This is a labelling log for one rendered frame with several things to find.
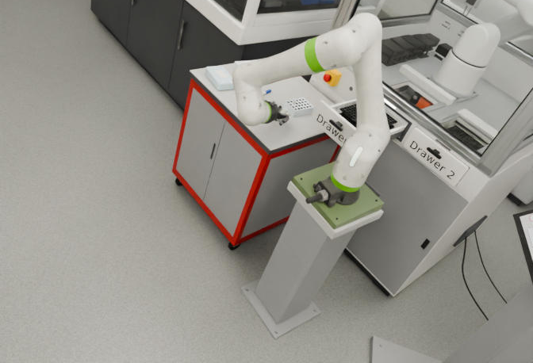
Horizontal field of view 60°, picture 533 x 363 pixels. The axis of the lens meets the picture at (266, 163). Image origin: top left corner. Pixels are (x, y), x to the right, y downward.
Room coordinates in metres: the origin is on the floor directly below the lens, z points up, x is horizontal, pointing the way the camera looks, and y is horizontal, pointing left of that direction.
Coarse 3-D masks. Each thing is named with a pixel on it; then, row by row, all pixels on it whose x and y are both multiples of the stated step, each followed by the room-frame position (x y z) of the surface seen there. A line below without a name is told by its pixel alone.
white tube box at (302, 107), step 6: (288, 102) 1.91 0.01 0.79; (300, 102) 1.94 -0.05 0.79; (306, 102) 1.96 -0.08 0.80; (288, 108) 1.87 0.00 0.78; (294, 108) 1.87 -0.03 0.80; (300, 108) 1.89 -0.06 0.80; (306, 108) 1.91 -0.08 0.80; (312, 108) 1.93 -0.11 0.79; (294, 114) 1.85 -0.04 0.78; (300, 114) 1.88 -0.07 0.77
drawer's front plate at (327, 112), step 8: (320, 104) 1.78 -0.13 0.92; (320, 112) 1.77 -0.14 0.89; (328, 112) 1.75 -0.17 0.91; (336, 112) 1.74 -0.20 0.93; (312, 120) 1.78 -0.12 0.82; (320, 120) 1.76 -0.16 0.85; (328, 120) 1.73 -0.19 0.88; (336, 120) 1.71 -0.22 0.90; (344, 120) 1.70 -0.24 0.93; (328, 128) 1.72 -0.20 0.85; (336, 128) 1.70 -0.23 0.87; (344, 128) 1.68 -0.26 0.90; (352, 128) 1.66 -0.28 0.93; (336, 136) 1.69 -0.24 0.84; (344, 136) 1.67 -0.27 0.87
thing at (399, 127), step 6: (342, 102) 1.90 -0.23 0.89; (348, 102) 1.92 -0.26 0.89; (354, 102) 1.96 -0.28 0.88; (336, 108) 1.86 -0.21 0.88; (390, 114) 1.97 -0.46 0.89; (396, 126) 1.94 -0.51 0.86; (402, 126) 1.89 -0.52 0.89; (390, 132) 1.80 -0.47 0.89; (396, 132) 1.85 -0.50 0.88; (390, 138) 1.82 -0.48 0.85
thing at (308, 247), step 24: (312, 216) 1.29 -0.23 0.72; (288, 240) 1.37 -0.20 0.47; (312, 240) 1.31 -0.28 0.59; (336, 240) 1.34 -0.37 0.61; (288, 264) 1.34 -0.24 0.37; (312, 264) 1.28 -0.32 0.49; (240, 288) 1.40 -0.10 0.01; (264, 288) 1.37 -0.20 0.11; (288, 288) 1.30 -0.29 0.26; (312, 288) 1.37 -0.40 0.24; (264, 312) 1.31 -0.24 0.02; (288, 312) 1.30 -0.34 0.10; (312, 312) 1.41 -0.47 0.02
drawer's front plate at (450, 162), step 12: (420, 132) 1.83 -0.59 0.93; (408, 144) 1.84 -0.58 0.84; (420, 144) 1.82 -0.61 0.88; (432, 144) 1.79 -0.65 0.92; (420, 156) 1.80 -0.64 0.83; (432, 156) 1.77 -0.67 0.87; (444, 156) 1.75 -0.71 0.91; (432, 168) 1.76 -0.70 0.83; (444, 168) 1.73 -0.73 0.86; (456, 168) 1.71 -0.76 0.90; (468, 168) 1.70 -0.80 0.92; (456, 180) 1.69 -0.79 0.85
